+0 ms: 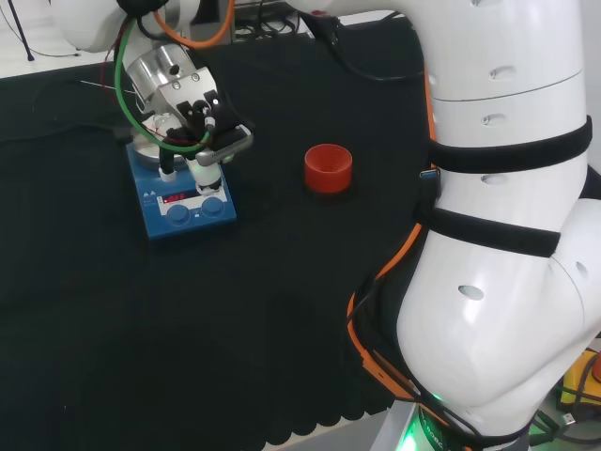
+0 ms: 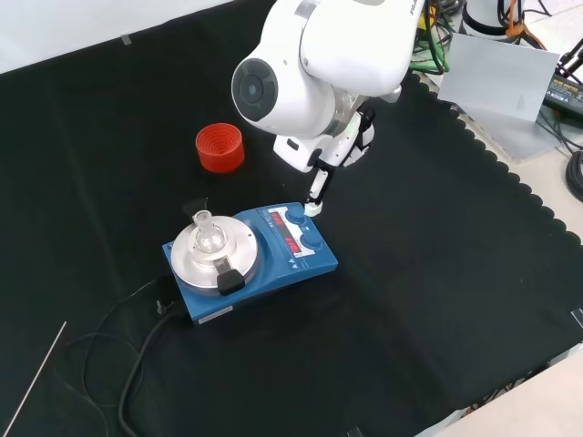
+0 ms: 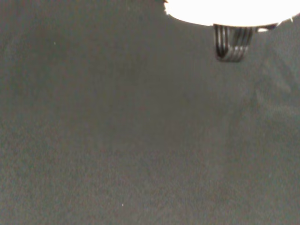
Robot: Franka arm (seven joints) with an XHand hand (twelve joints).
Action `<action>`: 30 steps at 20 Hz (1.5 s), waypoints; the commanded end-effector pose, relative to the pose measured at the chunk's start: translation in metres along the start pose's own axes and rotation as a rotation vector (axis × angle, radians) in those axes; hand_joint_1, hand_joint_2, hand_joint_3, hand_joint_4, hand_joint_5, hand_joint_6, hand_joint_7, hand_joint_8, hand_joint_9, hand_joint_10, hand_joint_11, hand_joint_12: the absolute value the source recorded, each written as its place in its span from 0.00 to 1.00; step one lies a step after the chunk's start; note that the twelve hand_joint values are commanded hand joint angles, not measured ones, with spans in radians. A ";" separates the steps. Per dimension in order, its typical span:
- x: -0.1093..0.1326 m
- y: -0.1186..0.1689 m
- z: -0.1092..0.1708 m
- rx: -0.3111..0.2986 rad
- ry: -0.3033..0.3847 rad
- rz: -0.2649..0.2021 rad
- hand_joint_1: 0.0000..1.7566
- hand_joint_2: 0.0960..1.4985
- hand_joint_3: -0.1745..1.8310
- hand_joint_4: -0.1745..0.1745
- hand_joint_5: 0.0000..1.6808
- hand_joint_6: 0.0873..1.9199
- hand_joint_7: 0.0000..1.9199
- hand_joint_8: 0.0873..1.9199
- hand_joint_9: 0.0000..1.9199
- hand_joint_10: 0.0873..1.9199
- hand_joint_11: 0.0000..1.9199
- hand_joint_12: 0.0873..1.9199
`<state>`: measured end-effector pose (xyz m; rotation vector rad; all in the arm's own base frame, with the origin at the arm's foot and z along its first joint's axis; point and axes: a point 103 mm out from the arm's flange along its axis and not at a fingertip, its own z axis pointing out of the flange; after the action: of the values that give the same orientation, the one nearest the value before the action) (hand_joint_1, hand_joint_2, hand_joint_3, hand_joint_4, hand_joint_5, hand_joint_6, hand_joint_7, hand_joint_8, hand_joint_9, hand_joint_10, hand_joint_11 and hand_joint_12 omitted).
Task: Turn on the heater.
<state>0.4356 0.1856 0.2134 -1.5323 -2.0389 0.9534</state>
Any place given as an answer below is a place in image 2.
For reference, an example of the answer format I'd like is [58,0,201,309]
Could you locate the coiled black cable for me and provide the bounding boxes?
[563,148,583,205]

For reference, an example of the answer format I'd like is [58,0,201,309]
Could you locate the black bench cloth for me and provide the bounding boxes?
[0,0,583,437]

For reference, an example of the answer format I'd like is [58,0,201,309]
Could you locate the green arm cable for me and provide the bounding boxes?
[411,25,455,76]

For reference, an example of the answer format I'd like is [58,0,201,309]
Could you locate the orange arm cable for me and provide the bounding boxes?
[504,0,548,52]

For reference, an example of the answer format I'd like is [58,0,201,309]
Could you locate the clear round-bottom glass flask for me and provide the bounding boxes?
[189,209,228,268]

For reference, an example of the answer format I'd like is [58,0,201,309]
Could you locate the red ribbed plastic cup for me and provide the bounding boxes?
[195,123,246,175]

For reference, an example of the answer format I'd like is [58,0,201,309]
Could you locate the thin black cable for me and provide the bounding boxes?
[62,277,161,412]

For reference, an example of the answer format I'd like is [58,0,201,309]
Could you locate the black power adapter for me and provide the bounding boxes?
[540,71,583,118]

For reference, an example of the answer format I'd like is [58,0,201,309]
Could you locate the grey metal base plate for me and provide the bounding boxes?
[454,102,573,164]

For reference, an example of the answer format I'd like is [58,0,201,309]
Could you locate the heater with blue base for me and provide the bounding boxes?
[162,198,340,328]

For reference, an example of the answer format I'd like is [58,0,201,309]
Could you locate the thin glass rod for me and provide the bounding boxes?
[2,320,68,436]

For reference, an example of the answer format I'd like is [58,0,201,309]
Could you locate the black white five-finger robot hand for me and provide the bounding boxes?
[272,107,377,218]

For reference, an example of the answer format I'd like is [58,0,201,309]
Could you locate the pale board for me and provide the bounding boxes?
[436,32,561,123]

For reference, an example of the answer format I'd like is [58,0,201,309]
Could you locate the black heater power cable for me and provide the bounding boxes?
[117,272,195,437]

